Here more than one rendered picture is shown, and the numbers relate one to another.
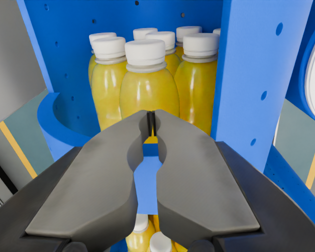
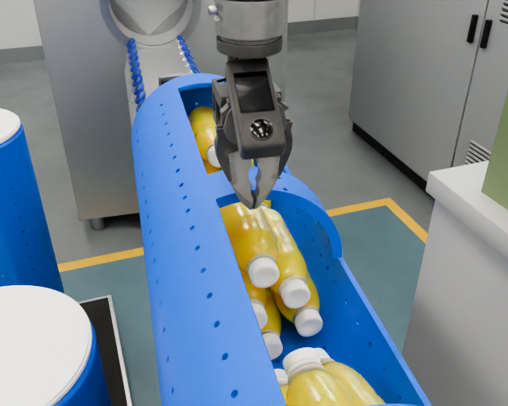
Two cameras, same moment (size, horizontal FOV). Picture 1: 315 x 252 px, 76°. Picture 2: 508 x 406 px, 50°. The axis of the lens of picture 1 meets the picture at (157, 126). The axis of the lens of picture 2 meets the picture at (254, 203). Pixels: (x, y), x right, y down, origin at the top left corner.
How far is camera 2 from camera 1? 0.58 m
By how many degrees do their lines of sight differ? 27
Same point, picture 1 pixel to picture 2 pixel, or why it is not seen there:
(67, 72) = (335, 286)
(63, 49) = (342, 302)
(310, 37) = (93, 359)
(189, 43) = not seen: hidden behind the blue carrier
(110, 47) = (293, 285)
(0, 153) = not seen: outside the picture
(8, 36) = (457, 382)
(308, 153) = not seen: outside the picture
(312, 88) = (81, 314)
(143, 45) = (264, 266)
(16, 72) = (434, 335)
